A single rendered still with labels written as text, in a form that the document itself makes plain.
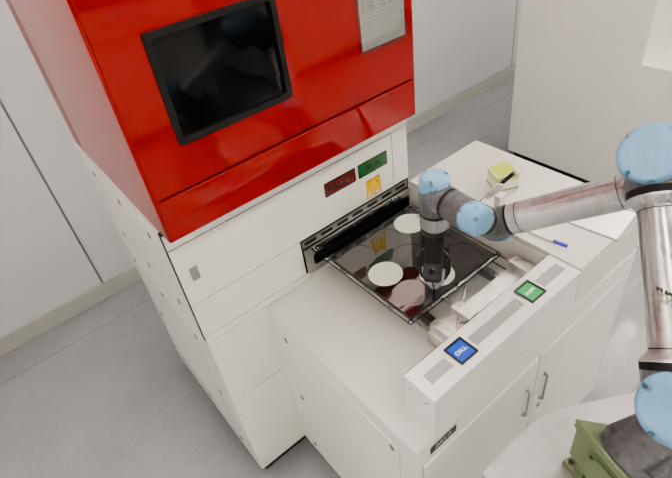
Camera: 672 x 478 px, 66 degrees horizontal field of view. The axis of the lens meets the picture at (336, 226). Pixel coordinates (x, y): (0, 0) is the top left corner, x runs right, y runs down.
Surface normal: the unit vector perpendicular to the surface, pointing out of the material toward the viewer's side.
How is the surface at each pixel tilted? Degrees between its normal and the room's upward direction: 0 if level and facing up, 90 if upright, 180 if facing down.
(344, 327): 0
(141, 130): 90
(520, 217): 64
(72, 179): 90
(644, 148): 41
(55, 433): 0
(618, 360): 0
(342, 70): 90
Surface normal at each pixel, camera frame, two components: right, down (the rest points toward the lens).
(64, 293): 0.62, 0.43
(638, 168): -0.67, -0.32
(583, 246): -0.12, -0.78
